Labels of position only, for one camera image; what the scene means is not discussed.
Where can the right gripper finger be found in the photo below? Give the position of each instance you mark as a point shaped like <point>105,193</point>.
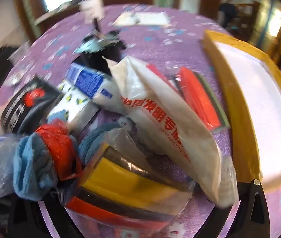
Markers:
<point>251,220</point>

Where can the person in dark clothes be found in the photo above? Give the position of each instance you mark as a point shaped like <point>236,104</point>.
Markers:
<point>230,12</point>

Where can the purple floral tablecloth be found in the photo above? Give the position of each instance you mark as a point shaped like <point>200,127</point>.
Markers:
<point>173,46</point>

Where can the yellow taped foam box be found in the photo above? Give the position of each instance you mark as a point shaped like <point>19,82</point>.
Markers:
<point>251,85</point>

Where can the blue knit cloth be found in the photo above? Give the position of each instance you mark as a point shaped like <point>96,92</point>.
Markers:
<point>34,174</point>

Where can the white plastic jar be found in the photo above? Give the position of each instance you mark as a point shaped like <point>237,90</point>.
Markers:
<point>92,9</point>

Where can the black electric motor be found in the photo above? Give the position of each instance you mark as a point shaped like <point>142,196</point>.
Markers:
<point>97,48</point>

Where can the white bag red text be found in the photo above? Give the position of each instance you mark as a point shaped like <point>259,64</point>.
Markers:
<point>168,125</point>

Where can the yellow red sponge pack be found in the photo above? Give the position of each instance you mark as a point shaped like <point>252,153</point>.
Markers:
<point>122,191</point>

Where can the white notepad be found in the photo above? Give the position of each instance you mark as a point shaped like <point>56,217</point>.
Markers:
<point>142,19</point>

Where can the blue white tissue pack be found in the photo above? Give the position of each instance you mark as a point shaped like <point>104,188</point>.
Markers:
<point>98,86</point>

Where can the black red-logo packet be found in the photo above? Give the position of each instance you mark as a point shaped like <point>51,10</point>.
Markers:
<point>26,109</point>

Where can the red green sponge pack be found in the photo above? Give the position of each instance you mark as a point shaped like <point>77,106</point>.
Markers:
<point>198,94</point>

